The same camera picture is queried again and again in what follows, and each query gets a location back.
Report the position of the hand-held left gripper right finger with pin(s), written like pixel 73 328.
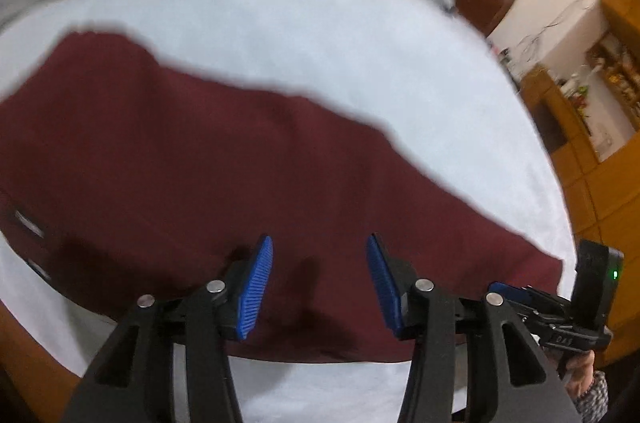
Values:
pixel 382 283

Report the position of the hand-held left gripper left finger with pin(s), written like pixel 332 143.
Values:
pixel 258 288

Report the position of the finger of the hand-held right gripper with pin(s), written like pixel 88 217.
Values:
pixel 505 289

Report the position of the maroon pants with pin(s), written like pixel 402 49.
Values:
pixel 200 183

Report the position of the person's right hand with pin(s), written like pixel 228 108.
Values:
pixel 580 378

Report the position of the wooden cabinet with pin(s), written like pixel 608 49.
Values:
pixel 595 183

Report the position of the white bed sheet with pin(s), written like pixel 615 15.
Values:
pixel 300 38

